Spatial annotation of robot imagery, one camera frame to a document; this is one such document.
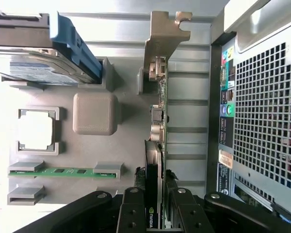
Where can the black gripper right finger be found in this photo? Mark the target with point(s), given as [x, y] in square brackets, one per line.
[191, 218]

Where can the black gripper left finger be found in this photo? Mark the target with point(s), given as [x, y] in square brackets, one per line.
[132, 213]

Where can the grey parts rack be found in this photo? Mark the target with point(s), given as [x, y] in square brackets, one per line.
[87, 150]

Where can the green RAM stick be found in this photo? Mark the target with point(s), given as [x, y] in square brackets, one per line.
[63, 171]

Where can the silver CPU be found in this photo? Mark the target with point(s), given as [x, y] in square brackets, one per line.
[36, 128]

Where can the black open PC case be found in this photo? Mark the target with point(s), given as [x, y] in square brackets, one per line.
[264, 109]

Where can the blue plastic disk carrier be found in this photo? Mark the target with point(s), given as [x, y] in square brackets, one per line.
[70, 36]

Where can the hard disk blue label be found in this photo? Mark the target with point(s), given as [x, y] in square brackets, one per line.
[19, 29]

